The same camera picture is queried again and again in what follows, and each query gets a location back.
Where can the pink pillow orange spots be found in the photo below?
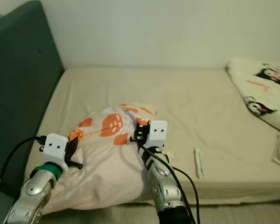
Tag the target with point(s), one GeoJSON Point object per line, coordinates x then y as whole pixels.
{"type": "Point", "coordinates": [102, 163]}

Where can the silver tube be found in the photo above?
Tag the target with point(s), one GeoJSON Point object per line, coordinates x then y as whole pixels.
{"type": "Point", "coordinates": [198, 162]}

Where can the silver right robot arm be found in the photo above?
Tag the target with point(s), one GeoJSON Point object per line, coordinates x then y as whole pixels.
{"type": "Point", "coordinates": [165, 186]}

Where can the mattress with beige sheet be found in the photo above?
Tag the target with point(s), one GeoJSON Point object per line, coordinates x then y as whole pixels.
{"type": "Point", "coordinates": [196, 107]}

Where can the dark grey upholstered headboard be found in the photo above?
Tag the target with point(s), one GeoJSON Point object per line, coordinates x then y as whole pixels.
{"type": "Point", "coordinates": [23, 84]}

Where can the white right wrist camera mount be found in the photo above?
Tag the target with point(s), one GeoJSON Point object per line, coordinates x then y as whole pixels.
{"type": "Point", "coordinates": [158, 131]}

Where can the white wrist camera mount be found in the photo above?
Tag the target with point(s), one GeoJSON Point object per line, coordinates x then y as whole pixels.
{"type": "Point", "coordinates": [55, 147]}
{"type": "Point", "coordinates": [158, 131]}

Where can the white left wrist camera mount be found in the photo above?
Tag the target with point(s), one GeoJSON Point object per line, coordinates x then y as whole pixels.
{"type": "Point", "coordinates": [55, 147]}

